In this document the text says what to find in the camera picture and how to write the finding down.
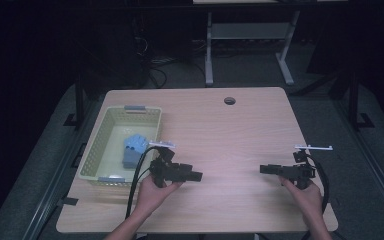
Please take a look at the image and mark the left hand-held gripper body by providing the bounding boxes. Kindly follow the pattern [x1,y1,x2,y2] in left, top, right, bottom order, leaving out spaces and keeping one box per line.
[148,141,183,188]

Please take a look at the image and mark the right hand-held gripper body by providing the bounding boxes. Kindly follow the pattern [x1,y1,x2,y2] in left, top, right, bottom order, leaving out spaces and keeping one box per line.
[281,144,334,190]

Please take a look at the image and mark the blue dotted knit glove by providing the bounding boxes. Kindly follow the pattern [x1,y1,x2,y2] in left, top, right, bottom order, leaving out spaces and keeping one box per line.
[123,133,150,155]

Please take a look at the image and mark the pale yellow plastic basket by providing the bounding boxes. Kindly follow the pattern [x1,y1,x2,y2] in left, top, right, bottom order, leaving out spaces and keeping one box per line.
[78,105,163,187]

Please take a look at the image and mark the person's right hand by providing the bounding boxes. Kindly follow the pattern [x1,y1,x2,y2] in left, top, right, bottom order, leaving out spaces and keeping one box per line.
[278,175,325,219]

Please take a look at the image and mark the person's left hand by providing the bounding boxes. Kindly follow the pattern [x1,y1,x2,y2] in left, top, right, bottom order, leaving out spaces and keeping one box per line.
[134,173,183,218]

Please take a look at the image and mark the black metal stand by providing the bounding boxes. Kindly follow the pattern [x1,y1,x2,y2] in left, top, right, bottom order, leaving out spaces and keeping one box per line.
[63,74,85,129]
[346,71,375,131]

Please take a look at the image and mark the black table edge clip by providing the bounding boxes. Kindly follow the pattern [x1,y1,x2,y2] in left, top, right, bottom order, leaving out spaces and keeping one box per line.
[57,197,80,207]

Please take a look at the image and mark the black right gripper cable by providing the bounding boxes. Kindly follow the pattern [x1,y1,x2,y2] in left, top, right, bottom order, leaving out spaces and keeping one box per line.
[299,153,331,240]

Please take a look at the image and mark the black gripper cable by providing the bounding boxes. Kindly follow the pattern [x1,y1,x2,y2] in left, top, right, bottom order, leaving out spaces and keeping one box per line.
[299,153,331,240]
[125,145,162,220]

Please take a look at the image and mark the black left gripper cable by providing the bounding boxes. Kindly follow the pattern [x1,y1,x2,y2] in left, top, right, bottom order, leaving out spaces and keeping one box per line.
[125,145,162,220]

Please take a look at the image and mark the metal floor rail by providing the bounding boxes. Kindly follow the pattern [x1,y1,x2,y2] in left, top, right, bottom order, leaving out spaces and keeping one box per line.
[21,99,96,240]
[333,98,384,231]

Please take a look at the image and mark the black floor cables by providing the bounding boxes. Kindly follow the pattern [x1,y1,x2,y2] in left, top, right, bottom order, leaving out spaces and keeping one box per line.
[131,16,169,89]

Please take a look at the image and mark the white metal desk frame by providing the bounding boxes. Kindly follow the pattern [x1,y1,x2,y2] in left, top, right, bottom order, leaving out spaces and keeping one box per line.
[193,0,349,87]

